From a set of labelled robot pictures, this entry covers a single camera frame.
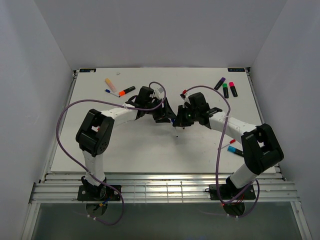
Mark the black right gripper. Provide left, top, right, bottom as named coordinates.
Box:
left=173, top=105, right=199, bottom=127

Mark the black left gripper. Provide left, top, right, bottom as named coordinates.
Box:
left=144, top=97, right=177, bottom=124

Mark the red cap white marker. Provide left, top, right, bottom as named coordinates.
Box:
left=218, top=139, right=236, bottom=150

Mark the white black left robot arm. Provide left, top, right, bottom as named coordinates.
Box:
left=75, top=86, right=177, bottom=200

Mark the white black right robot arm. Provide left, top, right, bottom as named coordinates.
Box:
left=173, top=92, right=284, bottom=199

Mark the purple cap black highlighter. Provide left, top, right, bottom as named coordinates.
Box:
left=214, top=77, right=226, bottom=91

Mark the orange cap black highlighter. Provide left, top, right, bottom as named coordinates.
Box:
left=118, top=86, right=136, bottom=97

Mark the green cap black highlighter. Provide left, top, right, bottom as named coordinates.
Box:
left=222, top=83, right=229, bottom=99

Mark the light blue cap black highlighter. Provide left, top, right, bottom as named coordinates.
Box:
left=227, top=145, right=244, bottom=157

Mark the pink cap black highlighter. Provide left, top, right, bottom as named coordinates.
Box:
left=229, top=81, right=238, bottom=98

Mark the small blue cap white marker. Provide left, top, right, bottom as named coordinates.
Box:
left=105, top=89, right=121, bottom=98

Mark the right blue corner label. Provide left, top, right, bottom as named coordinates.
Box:
left=227, top=67, right=246, bottom=73

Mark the blue corner label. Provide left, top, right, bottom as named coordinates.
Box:
left=79, top=68, right=97, bottom=73
left=227, top=67, right=246, bottom=73

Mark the peach pastel highlighter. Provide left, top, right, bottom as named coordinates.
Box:
left=105, top=78, right=117, bottom=93

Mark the left blue corner label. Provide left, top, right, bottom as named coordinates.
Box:
left=79, top=68, right=97, bottom=73

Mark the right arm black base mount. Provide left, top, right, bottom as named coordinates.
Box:
left=204, top=184, right=256, bottom=201

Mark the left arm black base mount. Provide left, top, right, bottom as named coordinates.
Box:
left=77, top=176, right=121, bottom=201

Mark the aluminium frame rail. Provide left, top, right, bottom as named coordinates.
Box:
left=29, top=172, right=300, bottom=204

